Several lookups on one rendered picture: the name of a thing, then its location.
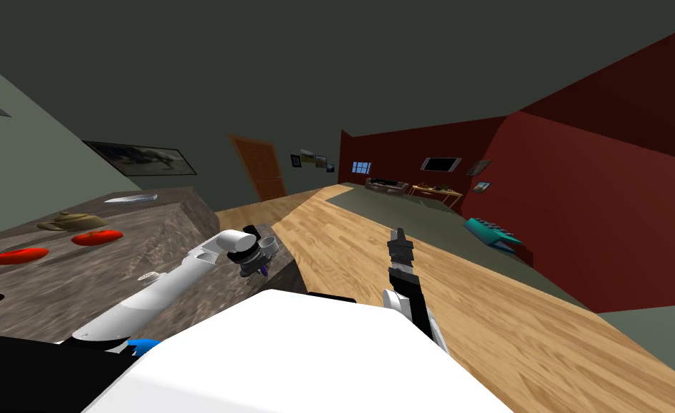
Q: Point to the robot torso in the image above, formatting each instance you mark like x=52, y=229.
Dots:
x=291, y=355

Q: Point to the small white round lid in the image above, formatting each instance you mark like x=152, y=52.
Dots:
x=148, y=276

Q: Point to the large dark framed picture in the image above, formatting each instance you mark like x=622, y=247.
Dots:
x=140, y=158

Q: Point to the blue window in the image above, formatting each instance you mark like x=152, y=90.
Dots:
x=361, y=167

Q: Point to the dark brown sofa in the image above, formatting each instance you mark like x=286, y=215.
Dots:
x=386, y=186

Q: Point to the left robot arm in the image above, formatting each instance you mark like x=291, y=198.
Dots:
x=154, y=295

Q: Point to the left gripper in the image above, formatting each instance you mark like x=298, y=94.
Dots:
x=251, y=261

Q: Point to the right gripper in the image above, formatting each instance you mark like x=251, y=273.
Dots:
x=401, y=257

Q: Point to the orange wooden door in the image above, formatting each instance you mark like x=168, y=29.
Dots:
x=260, y=167

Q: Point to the red tomato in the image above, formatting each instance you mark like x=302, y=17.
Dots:
x=19, y=256
x=97, y=237

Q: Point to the grey slanted framed picture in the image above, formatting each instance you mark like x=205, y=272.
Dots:
x=478, y=167

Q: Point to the silver knife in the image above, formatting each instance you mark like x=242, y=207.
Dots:
x=131, y=198

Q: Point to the small pale framed picture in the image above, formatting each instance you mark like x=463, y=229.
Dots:
x=481, y=187

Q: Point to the tan teapot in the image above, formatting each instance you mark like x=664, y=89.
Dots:
x=72, y=222

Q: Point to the yellow wooden table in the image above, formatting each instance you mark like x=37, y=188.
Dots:
x=436, y=190

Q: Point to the small brown framed picture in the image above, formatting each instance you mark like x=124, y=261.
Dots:
x=321, y=161

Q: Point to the small yellow landscape picture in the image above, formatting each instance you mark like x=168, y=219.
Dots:
x=307, y=156

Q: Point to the black wall television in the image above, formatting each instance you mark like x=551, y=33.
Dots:
x=440, y=164

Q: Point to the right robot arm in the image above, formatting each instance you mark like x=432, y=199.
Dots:
x=412, y=298

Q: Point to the small dark framed picture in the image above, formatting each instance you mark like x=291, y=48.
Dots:
x=295, y=161

